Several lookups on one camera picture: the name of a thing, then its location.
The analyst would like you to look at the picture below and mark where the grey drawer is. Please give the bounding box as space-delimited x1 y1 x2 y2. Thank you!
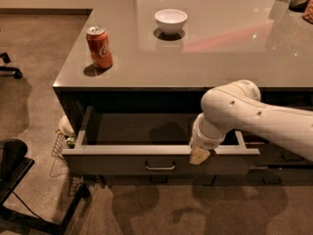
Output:
63 107 260 175
212 168 313 186
246 142 313 169
104 175 217 186

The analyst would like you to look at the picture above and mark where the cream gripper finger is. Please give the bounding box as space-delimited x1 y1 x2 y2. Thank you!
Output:
189 156 205 165

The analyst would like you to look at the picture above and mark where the white ceramic bowl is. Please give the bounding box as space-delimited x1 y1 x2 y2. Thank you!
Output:
155 9 188 35

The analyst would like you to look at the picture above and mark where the snack bag on counter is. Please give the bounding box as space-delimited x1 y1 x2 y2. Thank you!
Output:
302 0 313 24

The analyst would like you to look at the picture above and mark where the red soda can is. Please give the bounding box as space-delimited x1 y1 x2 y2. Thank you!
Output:
86 25 112 69

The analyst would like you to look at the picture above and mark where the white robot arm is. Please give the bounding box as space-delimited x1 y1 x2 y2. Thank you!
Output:
189 80 313 165

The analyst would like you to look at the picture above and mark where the black office chair base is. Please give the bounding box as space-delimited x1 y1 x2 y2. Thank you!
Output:
0 52 23 80

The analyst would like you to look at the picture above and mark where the wire basket with items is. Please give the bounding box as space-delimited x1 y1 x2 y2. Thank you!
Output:
50 116 76 196

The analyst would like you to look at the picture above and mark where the grey counter cabinet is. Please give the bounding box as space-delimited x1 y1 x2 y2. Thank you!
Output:
53 0 313 188

